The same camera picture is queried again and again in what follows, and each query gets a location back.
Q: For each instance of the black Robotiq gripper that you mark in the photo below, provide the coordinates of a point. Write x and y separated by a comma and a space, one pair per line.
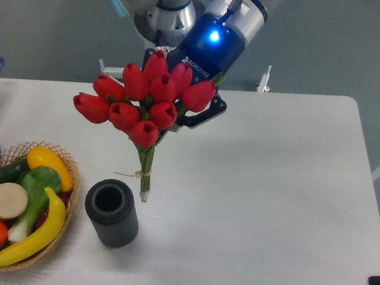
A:
209, 48

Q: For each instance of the red tulip bouquet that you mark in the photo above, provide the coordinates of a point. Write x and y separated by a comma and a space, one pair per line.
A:
148, 101

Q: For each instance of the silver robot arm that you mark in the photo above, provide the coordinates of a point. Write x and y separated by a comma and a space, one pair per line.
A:
163, 24

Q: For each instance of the metal table clamp right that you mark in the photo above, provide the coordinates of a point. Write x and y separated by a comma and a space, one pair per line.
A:
263, 86

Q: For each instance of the metal table clamp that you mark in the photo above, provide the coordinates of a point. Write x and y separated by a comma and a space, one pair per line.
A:
113, 72
263, 86

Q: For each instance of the metal table clamp left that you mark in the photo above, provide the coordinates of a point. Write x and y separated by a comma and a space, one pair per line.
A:
113, 72

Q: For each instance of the dark grey ribbed vase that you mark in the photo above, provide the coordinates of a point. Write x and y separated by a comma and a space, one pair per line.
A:
110, 207

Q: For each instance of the green bok choy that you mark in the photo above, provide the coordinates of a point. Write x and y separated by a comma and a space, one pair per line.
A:
34, 183

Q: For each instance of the yellow banana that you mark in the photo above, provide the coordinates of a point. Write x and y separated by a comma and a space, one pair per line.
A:
42, 237

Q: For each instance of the beige round slice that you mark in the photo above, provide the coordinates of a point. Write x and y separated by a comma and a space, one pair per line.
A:
13, 200

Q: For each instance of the woven wicker basket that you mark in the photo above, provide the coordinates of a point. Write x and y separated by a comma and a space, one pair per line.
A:
19, 152

